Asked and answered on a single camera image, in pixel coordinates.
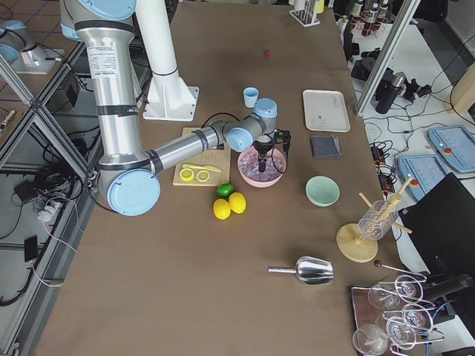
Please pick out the wine glass upper right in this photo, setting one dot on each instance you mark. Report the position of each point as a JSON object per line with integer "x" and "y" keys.
{"x": 408, "y": 288}

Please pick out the black glass rack tray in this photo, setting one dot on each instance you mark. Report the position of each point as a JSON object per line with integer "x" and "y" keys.
{"x": 364, "y": 313}

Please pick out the wine glass front left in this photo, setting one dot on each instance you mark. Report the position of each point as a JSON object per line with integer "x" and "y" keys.
{"x": 370, "y": 339}

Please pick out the blue teach pendant upper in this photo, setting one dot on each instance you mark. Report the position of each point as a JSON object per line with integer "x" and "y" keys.
{"x": 455, "y": 144}

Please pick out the yellow plastic knife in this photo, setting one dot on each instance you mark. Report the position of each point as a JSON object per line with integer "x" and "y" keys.
{"x": 202, "y": 167}

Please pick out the lemon half upper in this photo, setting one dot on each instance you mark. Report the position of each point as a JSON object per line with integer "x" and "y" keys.
{"x": 202, "y": 176}

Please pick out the wine glass upper left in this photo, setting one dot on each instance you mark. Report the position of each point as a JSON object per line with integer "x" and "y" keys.
{"x": 383, "y": 296}

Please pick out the wooden cup stand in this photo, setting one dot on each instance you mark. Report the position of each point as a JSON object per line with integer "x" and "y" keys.
{"x": 353, "y": 244}

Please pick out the wine glass front right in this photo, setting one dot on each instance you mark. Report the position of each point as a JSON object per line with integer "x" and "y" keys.
{"x": 400, "y": 334}

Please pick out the pink bowl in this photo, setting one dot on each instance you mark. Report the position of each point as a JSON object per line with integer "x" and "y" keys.
{"x": 272, "y": 152}

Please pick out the yellow lemon lower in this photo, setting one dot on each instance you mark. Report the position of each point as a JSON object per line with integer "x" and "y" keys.
{"x": 221, "y": 209}

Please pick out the lemon half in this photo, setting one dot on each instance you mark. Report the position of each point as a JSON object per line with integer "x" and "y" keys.
{"x": 202, "y": 176}
{"x": 186, "y": 174}

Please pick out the steel ice scoop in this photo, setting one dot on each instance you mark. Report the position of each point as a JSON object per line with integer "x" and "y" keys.
{"x": 310, "y": 271}

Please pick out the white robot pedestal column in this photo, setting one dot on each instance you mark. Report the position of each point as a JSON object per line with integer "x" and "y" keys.
{"x": 154, "y": 26}

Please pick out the blue teach pendant lower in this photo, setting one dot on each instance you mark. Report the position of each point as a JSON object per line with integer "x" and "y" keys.
{"x": 426, "y": 171}

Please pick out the blue teach pendant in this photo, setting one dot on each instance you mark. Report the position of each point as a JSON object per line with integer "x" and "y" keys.
{"x": 455, "y": 144}
{"x": 426, "y": 171}

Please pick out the wine glass middle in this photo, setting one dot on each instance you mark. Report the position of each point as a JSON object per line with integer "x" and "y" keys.
{"x": 417, "y": 318}

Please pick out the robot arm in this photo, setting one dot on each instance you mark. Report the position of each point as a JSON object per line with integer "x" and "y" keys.
{"x": 128, "y": 174}
{"x": 23, "y": 53}

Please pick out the wooden cutting board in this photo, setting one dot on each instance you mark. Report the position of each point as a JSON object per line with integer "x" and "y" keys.
{"x": 219, "y": 158}

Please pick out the clear glass on stand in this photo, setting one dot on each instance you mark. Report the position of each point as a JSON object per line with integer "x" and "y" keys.
{"x": 371, "y": 226}

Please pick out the white wire cup rack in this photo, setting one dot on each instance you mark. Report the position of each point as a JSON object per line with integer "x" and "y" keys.
{"x": 308, "y": 16}

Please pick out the yellow cup in rack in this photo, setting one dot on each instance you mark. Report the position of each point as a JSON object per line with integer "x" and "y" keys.
{"x": 319, "y": 6}

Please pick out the wine glass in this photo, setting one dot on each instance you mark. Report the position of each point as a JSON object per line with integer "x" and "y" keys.
{"x": 383, "y": 296}
{"x": 408, "y": 288}
{"x": 417, "y": 318}
{"x": 370, "y": 339}
{"x": 400, "y": 334}

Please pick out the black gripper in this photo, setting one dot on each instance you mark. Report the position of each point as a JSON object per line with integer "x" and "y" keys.
{"x": 263, "y": 151}

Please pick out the pile of clear ice cubes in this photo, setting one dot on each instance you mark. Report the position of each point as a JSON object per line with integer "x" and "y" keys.
{"x": 248, "y": 165}

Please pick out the yellow lemon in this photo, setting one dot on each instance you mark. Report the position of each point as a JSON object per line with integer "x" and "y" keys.
{"x": 221, "y": 209}
{"x": 237, "y": 202}

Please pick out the cream rabbit tray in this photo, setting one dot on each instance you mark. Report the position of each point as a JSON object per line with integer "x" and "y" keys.
{"x": 325, "y": 110}

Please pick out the grey folded cloth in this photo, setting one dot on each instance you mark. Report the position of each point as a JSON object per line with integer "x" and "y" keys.
{"x": 325, "y": 147}

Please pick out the light blue plastic cup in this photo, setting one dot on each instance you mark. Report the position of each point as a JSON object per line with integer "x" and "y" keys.
{"x": 250, "y": 96}

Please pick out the green lime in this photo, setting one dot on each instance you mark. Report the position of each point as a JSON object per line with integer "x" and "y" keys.
{"x": 225, "y": 189}

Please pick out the yellow lemon upper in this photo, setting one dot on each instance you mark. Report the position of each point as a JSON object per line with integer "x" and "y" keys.
{"x": 237, "y": 202}

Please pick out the green bowl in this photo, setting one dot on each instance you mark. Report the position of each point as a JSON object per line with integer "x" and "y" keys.
{"x": 322, "y": 191}

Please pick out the aluminium frame post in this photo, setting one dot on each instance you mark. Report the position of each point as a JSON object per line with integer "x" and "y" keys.
{"x": 394, "y": 36}

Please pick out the lemon half lower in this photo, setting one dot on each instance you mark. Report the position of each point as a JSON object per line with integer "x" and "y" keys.
{"x": 186, "y": 174}

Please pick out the white cup in rack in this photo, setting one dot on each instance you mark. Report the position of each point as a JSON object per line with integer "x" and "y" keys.
{"x": 299, "y": 5}

